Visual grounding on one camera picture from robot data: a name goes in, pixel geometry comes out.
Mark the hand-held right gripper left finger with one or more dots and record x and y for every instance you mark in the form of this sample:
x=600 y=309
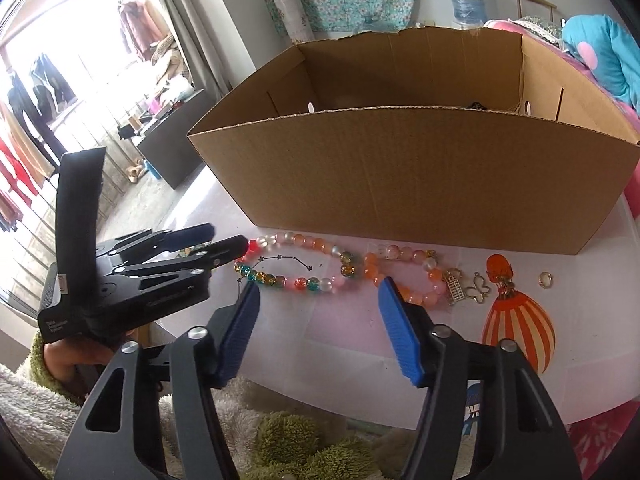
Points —
x=240 y=330

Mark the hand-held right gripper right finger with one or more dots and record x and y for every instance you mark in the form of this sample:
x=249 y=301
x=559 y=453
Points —
x=400 y=330

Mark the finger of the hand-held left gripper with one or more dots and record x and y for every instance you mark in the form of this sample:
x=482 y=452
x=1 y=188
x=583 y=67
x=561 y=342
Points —
x=220 y=252
x=190 y=234

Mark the gold butterfly outline charm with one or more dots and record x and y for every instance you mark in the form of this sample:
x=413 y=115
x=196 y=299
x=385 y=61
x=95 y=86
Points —
x=476 y=290

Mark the small gold filigree butterfly charm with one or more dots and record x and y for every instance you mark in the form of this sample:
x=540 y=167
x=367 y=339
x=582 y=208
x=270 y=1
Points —
x=507 y=291

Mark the brown cardboard box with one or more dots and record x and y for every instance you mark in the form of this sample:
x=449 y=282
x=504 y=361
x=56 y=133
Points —
x=400 y=175

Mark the person's left forearm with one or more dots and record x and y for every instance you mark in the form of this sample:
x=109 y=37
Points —
x=30 y=410

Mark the person's left hand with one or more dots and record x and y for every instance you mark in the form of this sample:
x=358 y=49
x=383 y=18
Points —
x=75 y=357

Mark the pink balloon print tablecloth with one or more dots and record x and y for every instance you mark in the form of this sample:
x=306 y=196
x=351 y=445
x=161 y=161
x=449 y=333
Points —
x=325 y=330

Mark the dark grey cabinet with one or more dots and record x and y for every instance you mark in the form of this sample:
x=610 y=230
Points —
x=175 y=140

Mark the fluffy white green robe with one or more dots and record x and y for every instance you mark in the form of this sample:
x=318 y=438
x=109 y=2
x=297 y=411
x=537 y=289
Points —
x=300 y=440

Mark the hanging dark clothes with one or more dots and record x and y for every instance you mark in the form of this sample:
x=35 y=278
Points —
x=45 y=85

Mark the grey curtain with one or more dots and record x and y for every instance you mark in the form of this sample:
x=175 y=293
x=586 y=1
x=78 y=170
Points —
x=195 y=25

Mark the hanging pink jacket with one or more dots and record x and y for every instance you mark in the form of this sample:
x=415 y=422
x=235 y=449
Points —
x=142 y=27

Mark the pink floral blanket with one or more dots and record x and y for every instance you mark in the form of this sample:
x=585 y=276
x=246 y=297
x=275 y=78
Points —
x=595 y=435

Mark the white paper roll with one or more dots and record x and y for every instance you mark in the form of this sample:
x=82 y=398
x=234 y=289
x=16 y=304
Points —
x=295 y=17

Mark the blue water jug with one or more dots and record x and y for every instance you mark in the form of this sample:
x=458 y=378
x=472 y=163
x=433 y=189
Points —
x=467 y=2

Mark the patterned lace pillow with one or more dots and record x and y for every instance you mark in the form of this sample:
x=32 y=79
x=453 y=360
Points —
x=542 y=27

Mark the blue dotted pillow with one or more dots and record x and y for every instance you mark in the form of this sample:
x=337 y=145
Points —
x=610 y=60

